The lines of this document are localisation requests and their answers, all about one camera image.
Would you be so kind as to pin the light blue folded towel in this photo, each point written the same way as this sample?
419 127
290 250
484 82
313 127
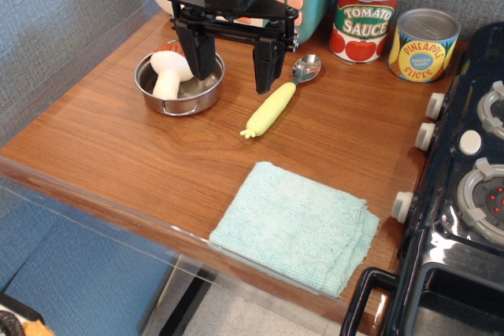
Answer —
297 229

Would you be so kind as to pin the tomato sauce can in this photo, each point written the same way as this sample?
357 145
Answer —
360 29

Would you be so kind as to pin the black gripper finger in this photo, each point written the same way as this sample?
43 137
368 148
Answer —
198 48
268 55

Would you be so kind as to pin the small stainless steel pot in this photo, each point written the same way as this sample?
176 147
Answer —
194 95

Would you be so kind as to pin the pineapple slices can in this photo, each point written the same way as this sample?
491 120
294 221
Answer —
423 44

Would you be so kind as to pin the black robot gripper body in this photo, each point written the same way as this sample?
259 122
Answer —
236 1

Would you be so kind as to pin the white plush mushroom brown cap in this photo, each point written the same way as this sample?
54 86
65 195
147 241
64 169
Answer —
172 68

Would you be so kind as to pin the black toy stove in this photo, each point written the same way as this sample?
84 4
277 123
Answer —
450 275

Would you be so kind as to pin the spoon with yellow-green handle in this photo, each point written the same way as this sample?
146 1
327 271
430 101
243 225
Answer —
305 69

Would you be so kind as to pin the orange and black object corner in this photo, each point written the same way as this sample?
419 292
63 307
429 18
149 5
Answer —
19 319

